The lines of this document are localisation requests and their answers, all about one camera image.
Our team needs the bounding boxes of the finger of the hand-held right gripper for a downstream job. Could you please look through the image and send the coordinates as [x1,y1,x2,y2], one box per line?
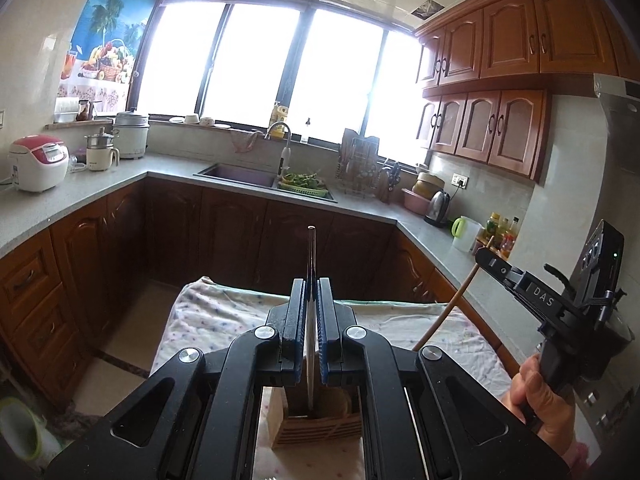
[474,246,525,287]

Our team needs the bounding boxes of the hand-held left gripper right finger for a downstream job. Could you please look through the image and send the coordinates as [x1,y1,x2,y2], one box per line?
[317,277,571,480]

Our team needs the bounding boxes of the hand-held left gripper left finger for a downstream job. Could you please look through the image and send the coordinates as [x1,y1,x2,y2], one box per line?
[47,277,307,480]

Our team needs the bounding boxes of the black-handled knife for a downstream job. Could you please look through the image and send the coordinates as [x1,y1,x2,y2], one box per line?
[306,226,322,413]

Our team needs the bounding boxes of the wooden chopstick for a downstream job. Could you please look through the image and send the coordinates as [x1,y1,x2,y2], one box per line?
[413,235,496,352]

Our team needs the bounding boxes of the wooden utensil holder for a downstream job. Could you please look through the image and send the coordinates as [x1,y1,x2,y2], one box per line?
[267,387,362,452]

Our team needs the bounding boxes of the person's right hand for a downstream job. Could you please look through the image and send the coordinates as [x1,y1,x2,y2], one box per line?
[502,354,577,460]

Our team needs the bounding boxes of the white green jug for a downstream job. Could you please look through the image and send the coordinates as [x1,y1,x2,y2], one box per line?
[451,216,483,254]

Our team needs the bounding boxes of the floral table cloth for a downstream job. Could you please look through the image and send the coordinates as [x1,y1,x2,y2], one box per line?
[149,275,513,480]

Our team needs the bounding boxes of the steel electric kettle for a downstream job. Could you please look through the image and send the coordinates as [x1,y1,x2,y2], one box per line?
[424,190,452,228]

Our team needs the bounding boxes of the pink basin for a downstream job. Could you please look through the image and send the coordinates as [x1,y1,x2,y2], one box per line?
[401,187,437,215]

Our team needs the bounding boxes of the beige pot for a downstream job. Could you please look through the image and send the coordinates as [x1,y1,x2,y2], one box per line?
[415,171,446,200]

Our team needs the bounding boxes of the knife and scissors stand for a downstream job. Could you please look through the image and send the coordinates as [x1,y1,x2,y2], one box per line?
[377,160,403,204]

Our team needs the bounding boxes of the wooden lower cabinets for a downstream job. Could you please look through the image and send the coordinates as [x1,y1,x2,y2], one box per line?
[0,174,521,411]

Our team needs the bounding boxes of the wooden cabinets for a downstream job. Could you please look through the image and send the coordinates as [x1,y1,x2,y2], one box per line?
[414,0,640,183]
[0,174,521,411]

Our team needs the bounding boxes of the green basket of vegetables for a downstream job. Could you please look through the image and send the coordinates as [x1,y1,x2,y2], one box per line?
[277,171,331,197]

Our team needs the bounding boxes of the dish rack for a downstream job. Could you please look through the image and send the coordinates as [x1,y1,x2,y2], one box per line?
[334,128,388,196]

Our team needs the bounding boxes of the kitchen sink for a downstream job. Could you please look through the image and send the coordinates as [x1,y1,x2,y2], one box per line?
[194,161,281,188]

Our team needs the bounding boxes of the wooden upper cabinets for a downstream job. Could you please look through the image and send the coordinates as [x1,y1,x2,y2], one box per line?
[414,0,640,183]

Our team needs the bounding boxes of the steel range hood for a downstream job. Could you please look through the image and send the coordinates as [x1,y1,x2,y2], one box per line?
[592,72,640,261]

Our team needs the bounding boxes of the steel faucet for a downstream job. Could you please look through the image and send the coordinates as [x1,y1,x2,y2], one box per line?
[265,121,293,188]

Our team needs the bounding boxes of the pink rag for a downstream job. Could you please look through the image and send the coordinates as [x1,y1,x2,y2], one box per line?
[231,131,266,153]

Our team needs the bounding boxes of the yellow detergent bottle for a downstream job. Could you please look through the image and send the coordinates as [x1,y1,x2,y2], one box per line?
[270,101,291,133]

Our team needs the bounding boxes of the white bowls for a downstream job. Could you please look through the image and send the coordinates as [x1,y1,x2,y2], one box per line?
[169,114,232,129]

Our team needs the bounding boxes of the large white rice cooker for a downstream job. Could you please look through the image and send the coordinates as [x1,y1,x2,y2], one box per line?
[112,108,151,161]

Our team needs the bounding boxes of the ceiling vent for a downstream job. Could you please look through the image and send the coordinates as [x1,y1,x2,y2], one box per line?
[411,0,447,22]

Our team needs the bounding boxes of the small white electric pot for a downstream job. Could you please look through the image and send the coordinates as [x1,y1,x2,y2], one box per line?
[84,127,121,172]

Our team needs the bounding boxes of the dark-framed window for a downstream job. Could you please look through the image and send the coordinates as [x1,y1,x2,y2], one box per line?
[131,0,435,156]

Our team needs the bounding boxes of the white green trash bin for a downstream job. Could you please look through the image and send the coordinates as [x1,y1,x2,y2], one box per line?
[0,396,64,467]

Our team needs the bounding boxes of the pink white rice cooker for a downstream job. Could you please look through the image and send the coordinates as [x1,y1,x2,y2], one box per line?
[7,135,70,193]

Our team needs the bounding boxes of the tropical fruit wall poster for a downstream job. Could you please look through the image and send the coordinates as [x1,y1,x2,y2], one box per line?
[56,0,157,99]

